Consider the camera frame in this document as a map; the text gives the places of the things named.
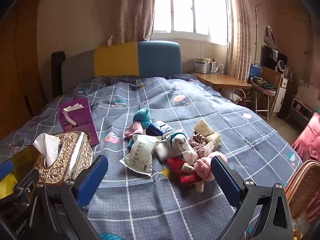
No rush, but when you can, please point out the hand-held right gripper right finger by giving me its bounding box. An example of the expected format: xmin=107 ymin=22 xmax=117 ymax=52
xmin=210 ymin=155 xmax=294 ymax=240

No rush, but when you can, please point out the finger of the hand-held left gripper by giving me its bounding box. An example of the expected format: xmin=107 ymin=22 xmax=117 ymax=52
xmin=0 ymin=160 xmax=15 ymax=175
xmin=12 ymin=170 xmax=39 ymax=198

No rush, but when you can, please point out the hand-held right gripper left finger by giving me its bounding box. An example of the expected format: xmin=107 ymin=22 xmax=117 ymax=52
xmin=32 ymin=154 xmax=109 ymax=240

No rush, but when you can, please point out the gold cardboard box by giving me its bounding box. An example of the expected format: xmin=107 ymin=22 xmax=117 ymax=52
xmin=0 ymin=144 xmax=42 ymax=198

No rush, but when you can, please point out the pink fluffy towel roll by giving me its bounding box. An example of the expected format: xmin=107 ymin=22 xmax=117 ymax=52
xmin=194 ymin=152 xmax=228 ymax=182

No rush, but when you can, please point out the red sock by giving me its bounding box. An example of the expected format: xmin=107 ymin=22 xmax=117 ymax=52
xmin=167 ymin=156 xmax=205 ymax=193

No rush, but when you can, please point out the pink satin scrunchie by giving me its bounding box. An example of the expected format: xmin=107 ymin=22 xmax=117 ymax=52
xmin=189 ymin=133 xmax=208 ymax=154

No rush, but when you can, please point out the white wet wipes pack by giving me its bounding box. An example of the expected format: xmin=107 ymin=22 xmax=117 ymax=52
xmin=119 ymin=134 xmax=163 ymax=177

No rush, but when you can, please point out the cream woven bandage roll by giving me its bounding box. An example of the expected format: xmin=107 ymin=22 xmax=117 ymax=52
xmin=194 ymin=119 xmax=222 ymax=148

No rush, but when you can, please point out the white sock with teal band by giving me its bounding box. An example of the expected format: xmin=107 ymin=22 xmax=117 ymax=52
xmin=164 ymin=129 xmax=198 ymax=167

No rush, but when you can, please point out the white soft packet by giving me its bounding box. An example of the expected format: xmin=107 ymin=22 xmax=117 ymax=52
xmin=154 ymin=141 xmax=175 ymax=160

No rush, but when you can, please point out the gold embossed tissue box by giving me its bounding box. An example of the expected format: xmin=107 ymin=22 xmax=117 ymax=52
xmin=34 ymin=131 xmax=94 ymax=185

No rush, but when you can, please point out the white tissue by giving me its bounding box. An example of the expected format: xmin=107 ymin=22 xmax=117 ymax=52
xmin=32 ymin=133 xmax=63 ymax=167

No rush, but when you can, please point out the light pink sock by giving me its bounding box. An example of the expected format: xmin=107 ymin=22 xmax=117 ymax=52
xmin=124 ymin=121 xmax=147 ymax=138

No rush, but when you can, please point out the woven rattan chair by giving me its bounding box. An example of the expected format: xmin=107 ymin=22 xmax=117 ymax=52
xmin=284 ymin=159 xmax=320 ymax=225

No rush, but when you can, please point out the dark blue packet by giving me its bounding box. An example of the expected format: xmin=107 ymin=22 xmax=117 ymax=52
xmin=146 ymin=120 xmax=173 ymax=137

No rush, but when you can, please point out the grey checked blanket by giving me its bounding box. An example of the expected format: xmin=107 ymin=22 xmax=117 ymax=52
xmin=0 ymin=75 xmax=304 ymax=240

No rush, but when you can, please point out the white handbag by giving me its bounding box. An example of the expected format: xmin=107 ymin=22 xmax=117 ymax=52
xmin=230 ymin=89 xmax=247 ymax=103

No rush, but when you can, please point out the pink ruffled cloth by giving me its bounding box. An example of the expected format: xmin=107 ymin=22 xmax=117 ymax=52
xmin=291 ymin=112 xmax=320 ymax=162

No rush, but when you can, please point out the wooden table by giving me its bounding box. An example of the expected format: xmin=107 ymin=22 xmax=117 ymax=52
xmin=190 ymin=72 xmax=252 ymax=92

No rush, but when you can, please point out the low shelf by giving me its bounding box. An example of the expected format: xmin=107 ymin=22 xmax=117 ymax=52
xmin=291 ymin=97 xmax=314 ymax=120

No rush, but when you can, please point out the white cabinet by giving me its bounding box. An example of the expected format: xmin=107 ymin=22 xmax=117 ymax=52
xmin=272 ymin=76 xmax=294 ymax=113

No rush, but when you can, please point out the blue folding chair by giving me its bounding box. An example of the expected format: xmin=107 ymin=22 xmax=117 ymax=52
xmin=247 ymin=62 xmax=277 ymax=120

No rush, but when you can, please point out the white fan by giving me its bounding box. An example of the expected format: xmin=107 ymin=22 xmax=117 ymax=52
xmin=275 ymin=60 xmax=288 ymax=73

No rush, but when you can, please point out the black monitor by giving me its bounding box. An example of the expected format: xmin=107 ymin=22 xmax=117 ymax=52
xmin=264 ymin=45 xmax=288 ymax=72

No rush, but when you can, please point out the grey yellow blue headboard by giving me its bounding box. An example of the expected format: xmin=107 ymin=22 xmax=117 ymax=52
xmin=61 ymin=41 xmax=182 ymax=94

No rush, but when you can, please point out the pink curtain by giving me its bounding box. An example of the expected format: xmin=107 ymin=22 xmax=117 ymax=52
xmin=226 ymin=0 xmax=253 ymax=80
xmin=110 ymin=0 xmax=158 ymax=46

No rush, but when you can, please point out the window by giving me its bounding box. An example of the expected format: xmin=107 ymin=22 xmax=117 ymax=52
xmin=152 ymin=0 xmax=229 ymax=43

